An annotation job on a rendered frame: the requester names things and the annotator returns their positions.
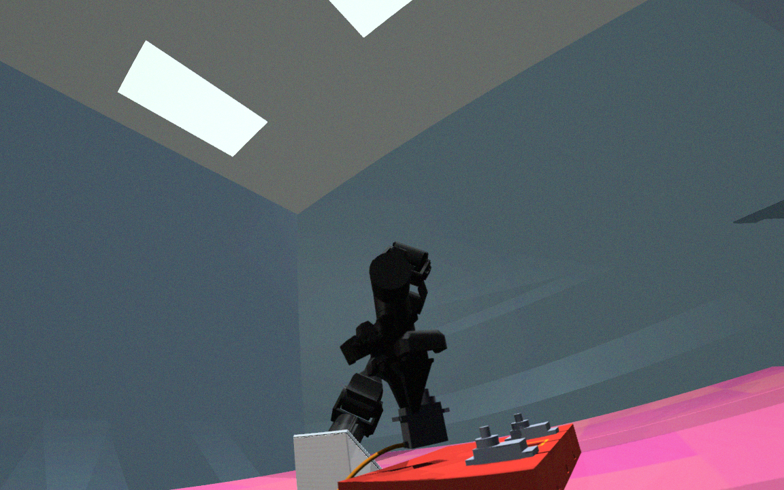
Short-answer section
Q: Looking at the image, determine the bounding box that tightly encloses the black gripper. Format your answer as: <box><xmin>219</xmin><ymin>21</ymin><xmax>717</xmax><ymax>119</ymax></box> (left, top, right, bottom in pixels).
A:
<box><xmin>366</xmin><ymin>307</ymin><xmax>447</xmax><ymax>413</ymax></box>

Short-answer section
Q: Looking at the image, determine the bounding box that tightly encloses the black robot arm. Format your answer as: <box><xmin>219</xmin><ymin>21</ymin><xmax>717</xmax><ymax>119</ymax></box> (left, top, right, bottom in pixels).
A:
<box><xmin>328</xmin><ymin>241</ymin><xmax>431</xmax><ymax>444</ymax></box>

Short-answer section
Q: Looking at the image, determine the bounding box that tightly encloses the red flat deck panel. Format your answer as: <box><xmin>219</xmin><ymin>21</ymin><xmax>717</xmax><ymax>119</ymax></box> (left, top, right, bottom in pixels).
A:
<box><xmin>338</xmin><ymin>413</ymin><xmax>582</xmax><ymax>490</ymax></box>

